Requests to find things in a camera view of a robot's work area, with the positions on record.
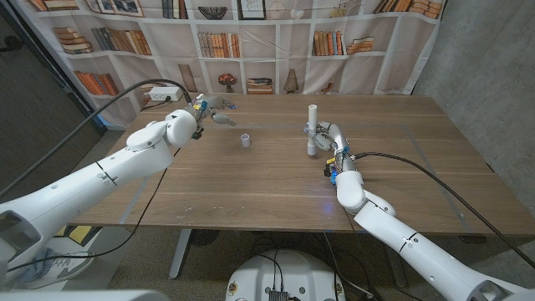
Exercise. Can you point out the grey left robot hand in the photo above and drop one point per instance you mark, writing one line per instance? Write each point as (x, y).
(213, 104)

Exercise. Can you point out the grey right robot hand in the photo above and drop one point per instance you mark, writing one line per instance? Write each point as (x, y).
(337, 140)

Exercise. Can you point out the small white pipe cap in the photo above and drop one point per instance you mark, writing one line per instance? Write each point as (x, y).
(312, 150)

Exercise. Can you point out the white PVC pipe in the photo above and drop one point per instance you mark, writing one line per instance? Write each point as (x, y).
(312, 115)

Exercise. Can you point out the white PVC connector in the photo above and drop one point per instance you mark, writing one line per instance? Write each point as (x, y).
(245, 141)

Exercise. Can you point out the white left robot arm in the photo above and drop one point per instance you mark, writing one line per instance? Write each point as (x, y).
(104, 175)

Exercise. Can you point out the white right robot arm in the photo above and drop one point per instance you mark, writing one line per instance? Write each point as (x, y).
(401, 238)

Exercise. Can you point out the white power strip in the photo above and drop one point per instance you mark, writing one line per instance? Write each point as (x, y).
(165, 93)

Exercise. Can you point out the printed bookshelf backdrop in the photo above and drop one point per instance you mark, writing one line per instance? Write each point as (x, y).
(167, 42)

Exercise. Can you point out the grey table leg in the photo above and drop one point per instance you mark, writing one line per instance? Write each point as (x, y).
(395, 263)
(180, 253)

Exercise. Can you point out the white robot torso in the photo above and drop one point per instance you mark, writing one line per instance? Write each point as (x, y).
(288, 271)

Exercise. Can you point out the dark grey partition panel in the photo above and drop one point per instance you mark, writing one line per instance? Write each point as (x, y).
(33, 104)

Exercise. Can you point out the yellow flat object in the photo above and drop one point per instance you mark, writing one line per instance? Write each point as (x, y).
(79, 234)

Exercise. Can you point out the white sneaker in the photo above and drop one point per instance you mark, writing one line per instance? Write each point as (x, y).
(62, 267)

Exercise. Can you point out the person's leg in jeans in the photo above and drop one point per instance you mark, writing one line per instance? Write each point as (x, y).
(39, 259)

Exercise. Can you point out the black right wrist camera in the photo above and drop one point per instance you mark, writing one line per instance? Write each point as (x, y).
(330, 171)

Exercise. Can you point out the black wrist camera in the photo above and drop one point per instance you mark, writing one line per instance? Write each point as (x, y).
(330, 171)
(197, 134)

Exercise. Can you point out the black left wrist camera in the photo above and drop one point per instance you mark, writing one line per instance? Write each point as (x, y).
(197, 134)

